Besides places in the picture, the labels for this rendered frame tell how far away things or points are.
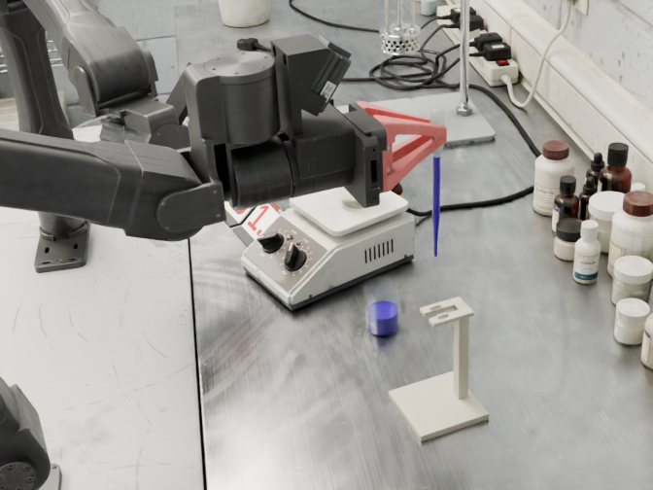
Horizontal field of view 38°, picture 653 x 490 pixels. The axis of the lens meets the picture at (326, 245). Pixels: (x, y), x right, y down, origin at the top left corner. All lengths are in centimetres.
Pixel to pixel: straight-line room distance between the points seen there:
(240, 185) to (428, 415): 37
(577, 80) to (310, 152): 87
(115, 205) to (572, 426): 54
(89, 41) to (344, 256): 40
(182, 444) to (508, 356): 38
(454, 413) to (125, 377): 38
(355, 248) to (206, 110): 49
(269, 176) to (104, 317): 51
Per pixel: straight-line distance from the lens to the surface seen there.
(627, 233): 123
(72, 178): 75
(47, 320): 128
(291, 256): 120
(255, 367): 112
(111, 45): 111
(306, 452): 101
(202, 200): 77
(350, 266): 122
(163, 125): 104
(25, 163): 74
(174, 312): 124
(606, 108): 150
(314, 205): 126
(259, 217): 138
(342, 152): 80
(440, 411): 104
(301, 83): 78
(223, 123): 77
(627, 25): 152
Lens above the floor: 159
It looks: 31 degrees down
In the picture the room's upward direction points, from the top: 4 degrees counter-clockwise
